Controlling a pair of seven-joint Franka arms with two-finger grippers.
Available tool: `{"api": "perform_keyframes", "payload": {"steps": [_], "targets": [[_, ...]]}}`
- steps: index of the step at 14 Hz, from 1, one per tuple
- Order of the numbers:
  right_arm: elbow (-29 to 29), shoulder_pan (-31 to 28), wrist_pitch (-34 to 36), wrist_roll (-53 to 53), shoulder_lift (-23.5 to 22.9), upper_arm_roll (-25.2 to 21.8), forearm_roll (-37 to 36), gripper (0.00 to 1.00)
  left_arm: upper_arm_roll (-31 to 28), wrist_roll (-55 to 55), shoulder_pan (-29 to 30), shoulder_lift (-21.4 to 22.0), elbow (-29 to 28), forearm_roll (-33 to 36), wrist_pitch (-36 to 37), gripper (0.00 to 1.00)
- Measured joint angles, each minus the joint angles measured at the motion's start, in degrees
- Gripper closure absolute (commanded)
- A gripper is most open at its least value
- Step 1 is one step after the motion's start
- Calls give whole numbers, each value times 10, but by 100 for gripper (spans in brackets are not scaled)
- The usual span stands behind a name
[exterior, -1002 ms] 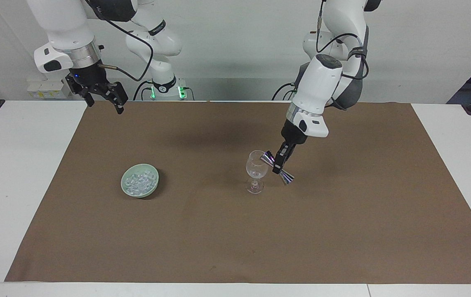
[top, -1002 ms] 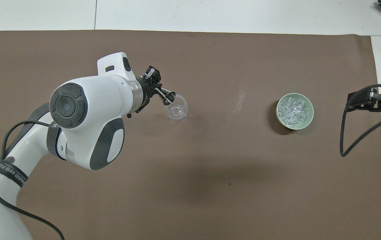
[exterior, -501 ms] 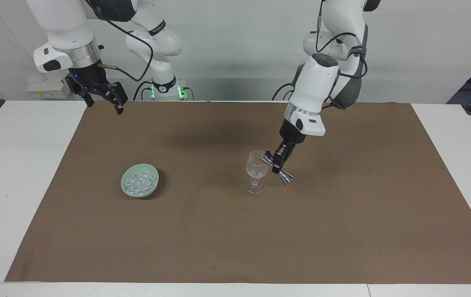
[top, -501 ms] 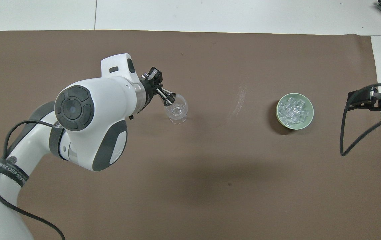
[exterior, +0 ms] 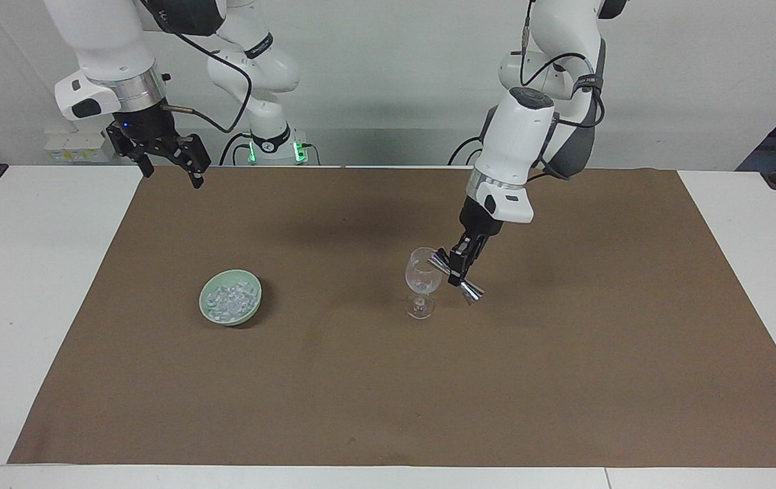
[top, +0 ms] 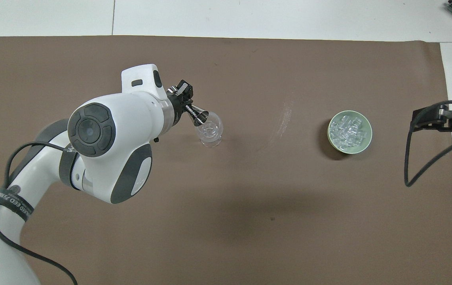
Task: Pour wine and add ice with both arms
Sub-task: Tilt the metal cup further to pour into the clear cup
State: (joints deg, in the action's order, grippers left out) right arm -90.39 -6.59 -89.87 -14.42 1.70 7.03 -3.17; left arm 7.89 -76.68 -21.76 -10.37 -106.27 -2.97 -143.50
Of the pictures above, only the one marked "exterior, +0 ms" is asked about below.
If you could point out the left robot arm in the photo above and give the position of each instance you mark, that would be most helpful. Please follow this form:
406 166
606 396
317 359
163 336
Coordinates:
520 136

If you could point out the pile of clear ice cubes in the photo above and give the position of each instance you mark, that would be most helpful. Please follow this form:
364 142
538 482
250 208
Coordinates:
230 299

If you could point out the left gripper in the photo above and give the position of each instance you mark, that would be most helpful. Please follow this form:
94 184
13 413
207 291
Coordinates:
476 224

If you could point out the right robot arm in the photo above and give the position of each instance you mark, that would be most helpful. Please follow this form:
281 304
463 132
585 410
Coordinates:
106 41

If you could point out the light green bowl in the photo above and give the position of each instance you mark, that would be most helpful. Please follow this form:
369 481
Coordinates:
208 309

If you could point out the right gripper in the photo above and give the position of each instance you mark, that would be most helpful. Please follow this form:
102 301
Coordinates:
147 125

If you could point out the clear wine glass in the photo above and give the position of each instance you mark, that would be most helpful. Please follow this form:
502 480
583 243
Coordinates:
422 275

